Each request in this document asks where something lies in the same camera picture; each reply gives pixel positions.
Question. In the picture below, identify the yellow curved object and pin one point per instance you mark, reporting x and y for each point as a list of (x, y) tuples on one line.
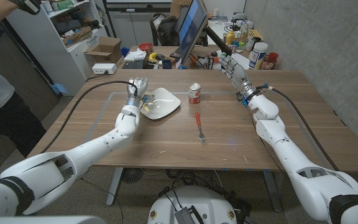
[(152, 57)]

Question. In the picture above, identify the black backpack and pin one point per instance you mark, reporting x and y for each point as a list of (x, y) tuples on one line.
[(166, 29)]

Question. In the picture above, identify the blue plastic item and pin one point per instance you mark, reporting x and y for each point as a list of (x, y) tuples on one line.
[(59, 89)]

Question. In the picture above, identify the white blue labelled canister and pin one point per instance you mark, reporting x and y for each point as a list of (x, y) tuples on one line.
[(257, 56)]

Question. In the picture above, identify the white robot head housing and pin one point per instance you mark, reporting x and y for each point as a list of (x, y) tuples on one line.
[(42, 220)]

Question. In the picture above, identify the clear plastic bottle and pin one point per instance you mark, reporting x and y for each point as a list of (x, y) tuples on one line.
[(244, 31)]

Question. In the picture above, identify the grey finned module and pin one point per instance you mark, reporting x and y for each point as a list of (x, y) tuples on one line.
[(184, 216)]

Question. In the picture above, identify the printed flat cardboard box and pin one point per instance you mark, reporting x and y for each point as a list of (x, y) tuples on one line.
[(77, 36)]

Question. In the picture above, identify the person in white shirt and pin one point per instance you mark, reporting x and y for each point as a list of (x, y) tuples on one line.
[(11, 124)]

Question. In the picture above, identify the dark blue mug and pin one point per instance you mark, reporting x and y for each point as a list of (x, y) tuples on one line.
[(166, 64)]

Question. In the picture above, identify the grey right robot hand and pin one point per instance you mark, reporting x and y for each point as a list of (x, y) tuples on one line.
[(237, 73)]

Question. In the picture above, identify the white power box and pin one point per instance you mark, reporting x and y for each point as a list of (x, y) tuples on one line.
[(104, 68)]

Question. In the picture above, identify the white desk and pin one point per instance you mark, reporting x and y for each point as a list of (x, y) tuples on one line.
[(245, 60)]

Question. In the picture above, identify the white square plate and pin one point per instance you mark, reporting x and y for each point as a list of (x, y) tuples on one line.
[(166, 105)]

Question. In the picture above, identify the black labelled bottle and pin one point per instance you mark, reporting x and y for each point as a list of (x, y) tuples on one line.
[(210, 63)]

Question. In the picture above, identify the white shelf unit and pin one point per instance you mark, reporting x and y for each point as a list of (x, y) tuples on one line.
[(42, 53)]

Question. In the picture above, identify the open cardboard box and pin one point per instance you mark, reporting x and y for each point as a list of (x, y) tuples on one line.
[(107, 48)]

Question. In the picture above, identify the red labelled tin can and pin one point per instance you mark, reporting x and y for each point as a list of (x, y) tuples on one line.
[(194, 93)]

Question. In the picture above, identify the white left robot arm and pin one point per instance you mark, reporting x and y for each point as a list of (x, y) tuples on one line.
[(73, 161)]

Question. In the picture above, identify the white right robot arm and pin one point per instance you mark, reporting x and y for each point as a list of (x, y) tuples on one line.
[(303, 171)]

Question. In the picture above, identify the grey metal table leg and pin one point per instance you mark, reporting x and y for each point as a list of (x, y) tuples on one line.
[(272, 189), (114, 186)]

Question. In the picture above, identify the red bowl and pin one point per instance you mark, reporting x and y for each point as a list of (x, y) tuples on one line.
[(145, 46)]

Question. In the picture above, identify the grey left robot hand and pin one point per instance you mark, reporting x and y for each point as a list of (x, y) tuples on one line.
[(138, 88)]

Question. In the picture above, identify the white robot torso base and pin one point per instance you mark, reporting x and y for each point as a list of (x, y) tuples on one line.
[(204, 202)]

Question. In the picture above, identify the black teleoperation glove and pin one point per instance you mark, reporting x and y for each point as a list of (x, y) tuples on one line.
[(30, 5)]

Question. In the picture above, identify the black keyboard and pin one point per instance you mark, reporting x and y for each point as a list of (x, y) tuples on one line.
[(132, 65)]

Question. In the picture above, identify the black computer monitor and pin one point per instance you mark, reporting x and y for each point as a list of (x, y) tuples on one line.
[(191, 28)]

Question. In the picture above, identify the yellow mustard bottle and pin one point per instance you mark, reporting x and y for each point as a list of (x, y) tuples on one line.
[(230, 38)]

